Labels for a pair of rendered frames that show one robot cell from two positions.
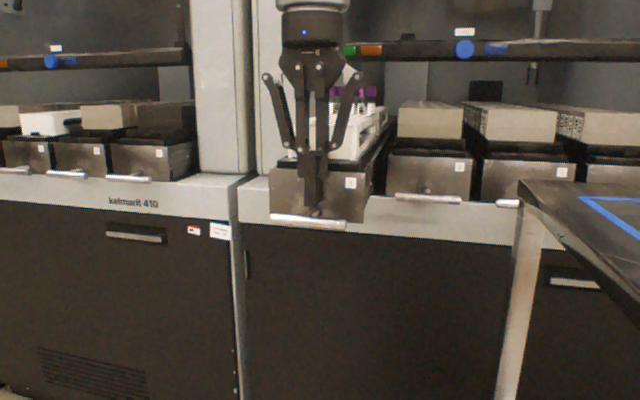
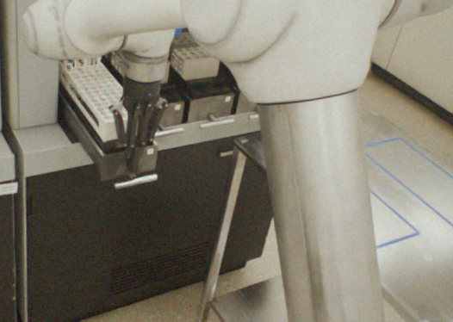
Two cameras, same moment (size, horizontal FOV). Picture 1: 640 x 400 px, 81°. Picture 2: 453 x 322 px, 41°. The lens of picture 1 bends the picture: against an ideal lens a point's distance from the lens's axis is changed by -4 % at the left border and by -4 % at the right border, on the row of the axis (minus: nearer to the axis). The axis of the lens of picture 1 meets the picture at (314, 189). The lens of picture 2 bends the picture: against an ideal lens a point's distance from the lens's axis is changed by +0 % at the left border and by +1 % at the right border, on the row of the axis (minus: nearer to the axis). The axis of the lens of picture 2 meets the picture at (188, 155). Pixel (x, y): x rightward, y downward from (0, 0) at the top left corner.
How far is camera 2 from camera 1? 103 cm
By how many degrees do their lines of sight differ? 49
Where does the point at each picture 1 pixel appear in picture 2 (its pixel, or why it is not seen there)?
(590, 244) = not seen: hidden behind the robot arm
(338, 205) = (142, 164)
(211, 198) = not seen: outside the picture
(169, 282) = not seen: outside the picture
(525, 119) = (203, 62)
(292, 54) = (133, 99)
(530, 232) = (240, 161)
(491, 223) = (192, 133)
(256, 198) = (40, 157)
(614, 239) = not seen: hidden behind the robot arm
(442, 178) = (167, 115)
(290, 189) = (115, 163)
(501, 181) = (198, 110)
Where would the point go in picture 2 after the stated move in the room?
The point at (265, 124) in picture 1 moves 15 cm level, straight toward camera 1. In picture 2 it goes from (22, 90) to (66, 119)
